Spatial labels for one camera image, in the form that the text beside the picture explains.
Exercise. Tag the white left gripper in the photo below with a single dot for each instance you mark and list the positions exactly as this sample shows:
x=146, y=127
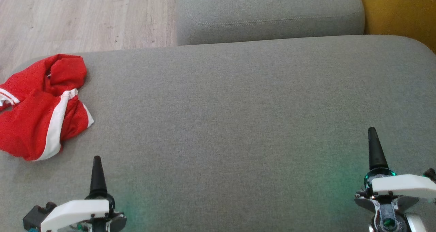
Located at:
x=78, y=211

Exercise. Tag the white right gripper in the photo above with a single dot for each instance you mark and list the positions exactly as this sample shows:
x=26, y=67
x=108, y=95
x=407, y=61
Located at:
x=402, y=186

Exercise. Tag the red shorts with white stripe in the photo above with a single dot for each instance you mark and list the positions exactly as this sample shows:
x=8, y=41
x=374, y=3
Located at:
x=27, y=133

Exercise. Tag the red shirt with white sleeves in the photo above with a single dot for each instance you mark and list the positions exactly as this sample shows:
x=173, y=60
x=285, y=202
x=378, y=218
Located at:
x=64, y=68

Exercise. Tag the grey fabric sofa seat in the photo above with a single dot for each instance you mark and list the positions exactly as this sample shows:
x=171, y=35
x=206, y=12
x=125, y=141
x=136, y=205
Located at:
x=218, y=123

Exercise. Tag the yellow furniture piece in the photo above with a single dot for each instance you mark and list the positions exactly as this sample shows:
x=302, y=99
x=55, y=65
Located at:
x=398, y=10

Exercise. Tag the grey sofa back cushion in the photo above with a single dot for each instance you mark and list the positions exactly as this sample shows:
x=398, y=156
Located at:
x=272, y=14

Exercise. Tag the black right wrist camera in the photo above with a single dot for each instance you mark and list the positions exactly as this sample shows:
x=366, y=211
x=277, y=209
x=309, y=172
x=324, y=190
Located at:
x=430, y=174

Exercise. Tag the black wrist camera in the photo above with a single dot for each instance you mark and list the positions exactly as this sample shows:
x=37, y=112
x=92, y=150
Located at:
x=37, y=215
x=430, y=174

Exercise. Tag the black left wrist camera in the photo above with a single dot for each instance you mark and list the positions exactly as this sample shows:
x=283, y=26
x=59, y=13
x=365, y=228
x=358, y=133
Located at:
x=37, y=215

